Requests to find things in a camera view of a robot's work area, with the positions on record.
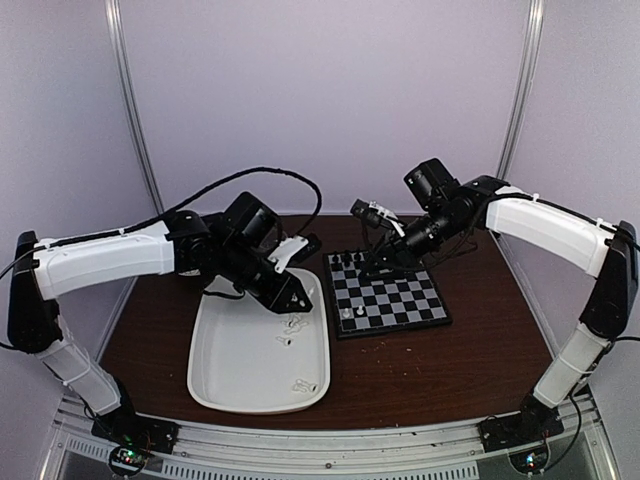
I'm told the aluminium frame post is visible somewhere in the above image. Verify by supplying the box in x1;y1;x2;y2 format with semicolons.
104;0;164;214
497;0;546;180

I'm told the black and white chessboard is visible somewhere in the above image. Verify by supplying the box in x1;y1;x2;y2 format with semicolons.
323;253;453;340

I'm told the white rectangular tray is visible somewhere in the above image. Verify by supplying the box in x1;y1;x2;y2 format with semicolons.
187;268;331;415

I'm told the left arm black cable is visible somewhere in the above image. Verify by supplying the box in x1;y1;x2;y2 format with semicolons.
119;166;324;236

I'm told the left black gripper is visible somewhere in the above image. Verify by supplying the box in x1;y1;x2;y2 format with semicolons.
217;239;313;314

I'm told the right aluminium frame post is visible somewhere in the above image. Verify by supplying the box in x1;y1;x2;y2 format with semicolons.
497;0;546;180

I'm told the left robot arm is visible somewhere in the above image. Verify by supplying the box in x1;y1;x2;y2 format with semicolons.
6;192;313;444

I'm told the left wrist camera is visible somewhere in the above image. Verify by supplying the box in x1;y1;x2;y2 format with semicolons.
268;234;322;273

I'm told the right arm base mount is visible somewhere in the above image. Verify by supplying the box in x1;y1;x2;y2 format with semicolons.
478;412;564;453

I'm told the front aluminium rail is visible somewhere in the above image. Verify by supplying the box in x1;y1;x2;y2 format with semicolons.
39;389;616;480

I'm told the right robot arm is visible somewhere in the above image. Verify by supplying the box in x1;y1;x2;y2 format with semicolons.
351;158;639;442

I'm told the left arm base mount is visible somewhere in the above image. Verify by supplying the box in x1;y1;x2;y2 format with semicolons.
91;414;179;454

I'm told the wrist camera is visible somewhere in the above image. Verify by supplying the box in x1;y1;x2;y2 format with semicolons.
350;199;405;237
268;234;322;273

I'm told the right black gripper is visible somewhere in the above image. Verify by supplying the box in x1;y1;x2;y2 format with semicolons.
358;204;468;283

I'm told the white chess piece pair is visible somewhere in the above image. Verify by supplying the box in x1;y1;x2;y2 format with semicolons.
292;379;318;393

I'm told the black chess pieces row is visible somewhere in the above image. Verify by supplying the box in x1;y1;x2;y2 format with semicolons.
329;251;366;269

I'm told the left aluminium frame post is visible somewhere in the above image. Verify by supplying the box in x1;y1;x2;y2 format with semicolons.
104;0;164;214

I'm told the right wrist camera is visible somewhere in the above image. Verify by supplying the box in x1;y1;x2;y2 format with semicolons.
350;199;405;237

